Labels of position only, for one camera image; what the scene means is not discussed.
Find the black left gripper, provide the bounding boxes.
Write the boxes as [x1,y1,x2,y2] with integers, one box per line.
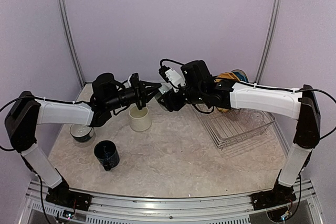
[105,77,162,111]

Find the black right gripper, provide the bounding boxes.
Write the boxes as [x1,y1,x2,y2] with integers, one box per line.
[158,84,205,111]

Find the dark bowl pale blue inside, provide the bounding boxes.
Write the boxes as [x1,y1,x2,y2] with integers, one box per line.
[155,83,171,111]

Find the white ribbed ceramic mug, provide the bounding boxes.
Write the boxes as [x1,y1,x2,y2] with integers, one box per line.
[129,106,152,132]

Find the metal wire dish rack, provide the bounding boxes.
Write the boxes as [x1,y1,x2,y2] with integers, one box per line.
[193,104,275,150]

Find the yellow polka dot plate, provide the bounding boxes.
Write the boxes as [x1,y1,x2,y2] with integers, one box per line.
[218,72,236,80]

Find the blue polka dot plate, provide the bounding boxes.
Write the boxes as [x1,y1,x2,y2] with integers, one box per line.
[232,69,249,83]

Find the dark bowl white inside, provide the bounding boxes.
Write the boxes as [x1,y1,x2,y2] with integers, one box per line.
[69,124,95,143]

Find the clear glass tumbler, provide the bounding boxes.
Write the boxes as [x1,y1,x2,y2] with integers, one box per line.
[241,110,265,129]

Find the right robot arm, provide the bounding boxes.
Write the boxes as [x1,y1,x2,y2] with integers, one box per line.
[159,60,320,205]

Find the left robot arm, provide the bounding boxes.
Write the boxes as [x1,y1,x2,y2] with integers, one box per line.
[5,73,162,206]

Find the dark blue ceramic mug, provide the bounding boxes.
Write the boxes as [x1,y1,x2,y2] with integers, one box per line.
[94,140,120,171]

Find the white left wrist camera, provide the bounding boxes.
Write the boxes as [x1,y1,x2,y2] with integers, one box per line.
[125,75,132,87]

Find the front aluminium rail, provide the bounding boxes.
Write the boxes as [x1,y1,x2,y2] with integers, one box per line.
[17,180,326,223]

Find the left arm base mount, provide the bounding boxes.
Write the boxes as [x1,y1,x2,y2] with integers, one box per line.
[46,182,92,211]

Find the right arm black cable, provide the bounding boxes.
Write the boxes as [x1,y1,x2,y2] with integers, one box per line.
[296,89,336,141]

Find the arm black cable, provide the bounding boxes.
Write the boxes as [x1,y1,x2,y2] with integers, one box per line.
[0,95,35,154]
[296,89,336,141]

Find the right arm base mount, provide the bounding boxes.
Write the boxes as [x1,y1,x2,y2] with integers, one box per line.
[250,182,297,211]

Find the left aluminium frame post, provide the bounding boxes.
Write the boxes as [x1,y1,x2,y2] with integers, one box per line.
[57,0,86,88]

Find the aluminium frame post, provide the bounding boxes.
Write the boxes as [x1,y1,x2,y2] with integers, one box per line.
[57,0,86,88]
[255,0,281,83]

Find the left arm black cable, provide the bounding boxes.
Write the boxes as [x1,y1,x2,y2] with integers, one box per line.
[0,95,35,154]

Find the right aluminium frame post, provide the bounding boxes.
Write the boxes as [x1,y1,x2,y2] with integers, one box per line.
[255,0,281,83]

